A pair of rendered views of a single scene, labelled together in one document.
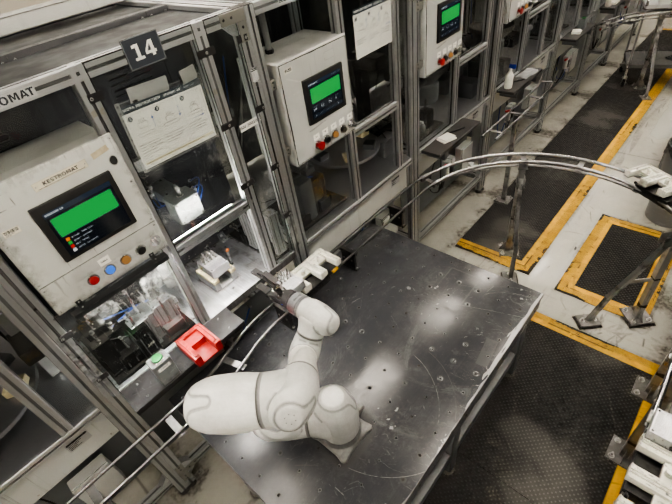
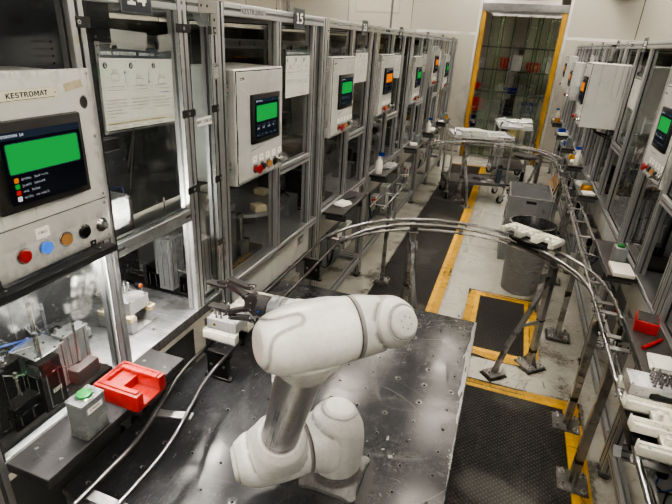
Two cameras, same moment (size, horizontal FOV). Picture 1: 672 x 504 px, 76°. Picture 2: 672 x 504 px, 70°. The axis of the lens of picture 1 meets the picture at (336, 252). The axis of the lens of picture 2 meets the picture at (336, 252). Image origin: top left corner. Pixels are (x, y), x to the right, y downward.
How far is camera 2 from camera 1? 0.80 m
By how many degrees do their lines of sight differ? 30
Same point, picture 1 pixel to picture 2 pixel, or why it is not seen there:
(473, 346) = (437, 370)
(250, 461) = not seen: outside the picture
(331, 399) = (340, 408)
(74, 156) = (47, 78)
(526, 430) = (481, 481)
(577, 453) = (534, 491)
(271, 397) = (375, 306)
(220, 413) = (320, 328)
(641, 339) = (540, 382)
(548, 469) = not seen: outside the picture
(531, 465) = not seen: outside the picture
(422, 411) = (415, 434)
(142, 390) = (49, 453)
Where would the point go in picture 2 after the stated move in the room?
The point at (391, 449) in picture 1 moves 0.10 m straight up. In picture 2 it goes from (400, 477) to (403, 453)
